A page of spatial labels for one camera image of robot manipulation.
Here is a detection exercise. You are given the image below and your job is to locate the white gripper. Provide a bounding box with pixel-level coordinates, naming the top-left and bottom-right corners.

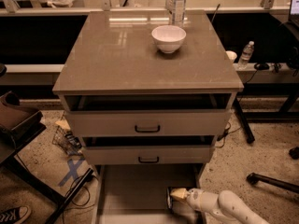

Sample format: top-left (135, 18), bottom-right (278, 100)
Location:
top-left (170, 188), bottom-right (220, 214)

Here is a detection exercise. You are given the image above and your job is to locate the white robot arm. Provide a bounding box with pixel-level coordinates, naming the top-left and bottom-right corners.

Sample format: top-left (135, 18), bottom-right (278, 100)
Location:
top-left (167, 188), bottom-right (270, 224)

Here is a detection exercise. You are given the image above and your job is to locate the open bottom drawer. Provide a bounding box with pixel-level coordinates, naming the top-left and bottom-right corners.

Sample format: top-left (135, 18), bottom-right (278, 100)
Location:
top-left (92, 164), bottom-right (204, 224)

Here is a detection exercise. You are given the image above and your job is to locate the grey drawer cabinet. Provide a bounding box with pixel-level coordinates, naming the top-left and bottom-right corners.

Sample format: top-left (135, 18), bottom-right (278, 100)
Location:
top-left (51, 10), bottom-right (245, 224)

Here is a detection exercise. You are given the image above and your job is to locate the black chair leg with caster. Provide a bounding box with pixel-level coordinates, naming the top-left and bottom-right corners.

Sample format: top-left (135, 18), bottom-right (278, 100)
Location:
top-left (246, 173), bottom-right (299, 194)

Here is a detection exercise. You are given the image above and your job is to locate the black table leg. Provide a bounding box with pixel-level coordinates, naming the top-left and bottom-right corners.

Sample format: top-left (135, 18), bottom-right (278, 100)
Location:
top-left (233, 99), bottom-right (255, 144)

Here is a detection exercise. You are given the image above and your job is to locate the blue tape cross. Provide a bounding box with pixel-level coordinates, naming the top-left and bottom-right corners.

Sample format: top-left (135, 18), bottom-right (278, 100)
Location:
top-left (58, 157), bottom-right (85, 187)

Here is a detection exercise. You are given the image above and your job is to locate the white paper cup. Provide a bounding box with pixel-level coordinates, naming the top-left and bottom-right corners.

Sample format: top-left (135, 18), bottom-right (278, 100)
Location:
top-left (226, 50), bottom-right (237, 63)

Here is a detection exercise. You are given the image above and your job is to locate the black computer mouse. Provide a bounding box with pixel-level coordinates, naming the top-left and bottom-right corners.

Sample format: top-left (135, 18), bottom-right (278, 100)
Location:
top-left (254, 63), bottom-right (270, 71)

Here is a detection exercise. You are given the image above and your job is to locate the white ceramic bowl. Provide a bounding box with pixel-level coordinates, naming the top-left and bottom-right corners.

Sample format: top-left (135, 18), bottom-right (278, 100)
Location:
top-left (151, 25), bottom-right (186, 53)

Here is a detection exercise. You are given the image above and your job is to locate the small water bottle on ledge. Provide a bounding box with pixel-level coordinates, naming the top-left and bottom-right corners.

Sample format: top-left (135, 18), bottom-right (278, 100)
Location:
top-left (237, 41), bottom-right (254, 70)

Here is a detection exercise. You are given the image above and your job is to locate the black and white sneaker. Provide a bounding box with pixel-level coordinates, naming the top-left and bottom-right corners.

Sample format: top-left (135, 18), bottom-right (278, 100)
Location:
top-left (0, 206), bottom-right (31, 224)

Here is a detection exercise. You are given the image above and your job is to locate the brown chair seat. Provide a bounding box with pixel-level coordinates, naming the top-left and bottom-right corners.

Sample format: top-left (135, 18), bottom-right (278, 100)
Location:
top-left (0, 91), bottom-right (46, 164)

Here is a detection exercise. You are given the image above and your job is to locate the clear water bottle on cabinet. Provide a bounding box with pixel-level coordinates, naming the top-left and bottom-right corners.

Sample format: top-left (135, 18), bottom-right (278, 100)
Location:
top-left (169, 0), bottom-right (186, 27)

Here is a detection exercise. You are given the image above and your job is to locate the middle drawer with black handle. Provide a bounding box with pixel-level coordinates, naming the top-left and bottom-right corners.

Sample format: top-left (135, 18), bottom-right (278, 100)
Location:
top-left (83, 136), bottom-right (214, 165)

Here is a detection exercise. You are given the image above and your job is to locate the drawer with black handle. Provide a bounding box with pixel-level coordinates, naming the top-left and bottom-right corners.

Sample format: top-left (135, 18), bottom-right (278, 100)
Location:
top-left (64, 93), bottom-right (233, 138)
top-left (83, 136), bottom-right (214, 165)

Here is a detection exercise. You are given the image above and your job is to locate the black floor cable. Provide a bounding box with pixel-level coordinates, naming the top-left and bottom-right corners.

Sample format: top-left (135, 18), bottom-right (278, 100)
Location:
top-left (61, 173), bottom-right (97, 224)

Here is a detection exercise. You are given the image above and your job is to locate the top drawer with black handle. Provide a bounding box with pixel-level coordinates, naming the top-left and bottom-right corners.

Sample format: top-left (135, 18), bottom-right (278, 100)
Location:
top-left (64, 93), bottom-right (233, 138)

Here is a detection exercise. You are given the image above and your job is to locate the wire basket on floor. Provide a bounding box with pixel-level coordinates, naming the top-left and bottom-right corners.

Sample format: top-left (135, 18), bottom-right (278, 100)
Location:
top-left (52, 126), bottom-right (82, 156)

